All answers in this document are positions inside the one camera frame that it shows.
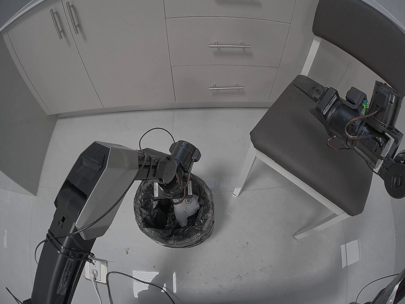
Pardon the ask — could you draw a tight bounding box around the black cable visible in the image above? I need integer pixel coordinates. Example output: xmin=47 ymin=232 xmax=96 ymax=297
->
xmin=139 ymin=127 xmax=177 ymax=153
xmin=355 ymin=273 xmax=400 ymax=304
xmin=106 ymin=270 xmax=176 ymax=304

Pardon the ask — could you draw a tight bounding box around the white plastic wrapper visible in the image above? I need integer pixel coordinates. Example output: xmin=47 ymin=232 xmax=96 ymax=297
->
xmin=172 ymin=195 xmax=201 ymax=227

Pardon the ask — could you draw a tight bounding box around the white chair with grey seat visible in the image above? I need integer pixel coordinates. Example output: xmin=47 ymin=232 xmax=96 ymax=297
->
xmin=232 ymin=0 xmax=405 ymax=240

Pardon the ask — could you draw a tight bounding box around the white power cable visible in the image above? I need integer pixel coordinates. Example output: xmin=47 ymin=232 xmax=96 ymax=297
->
xmin=89 ymin=269 xmax=102 ymax=304

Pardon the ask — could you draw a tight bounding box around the beige cabinet with metal handles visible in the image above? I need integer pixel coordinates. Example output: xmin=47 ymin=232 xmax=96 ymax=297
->
xmin=0 ymin=0 xmax=394 ymax=119

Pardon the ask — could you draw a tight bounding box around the black plastic bag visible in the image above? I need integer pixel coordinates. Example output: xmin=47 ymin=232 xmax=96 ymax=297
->
xmin=133 ymin=174 xmax=215 ymax=249

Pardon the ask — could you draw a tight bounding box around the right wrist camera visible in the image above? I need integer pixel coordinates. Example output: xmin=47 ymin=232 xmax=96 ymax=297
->
xmin=345 ymin=87 xmax=370 ymax=113

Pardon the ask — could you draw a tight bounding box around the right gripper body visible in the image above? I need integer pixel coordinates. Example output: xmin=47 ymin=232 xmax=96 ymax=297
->
xmin=315 ymin=87 xmax=369 ymax=140

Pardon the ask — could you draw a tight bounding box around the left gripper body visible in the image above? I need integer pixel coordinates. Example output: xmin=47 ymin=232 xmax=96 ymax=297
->
xmin=152 ymin=181 xmax=194 ymax=204

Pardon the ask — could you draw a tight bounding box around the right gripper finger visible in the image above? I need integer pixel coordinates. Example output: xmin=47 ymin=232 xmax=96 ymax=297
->
xmin=295 ymin=75 xmax=327 ymax=103

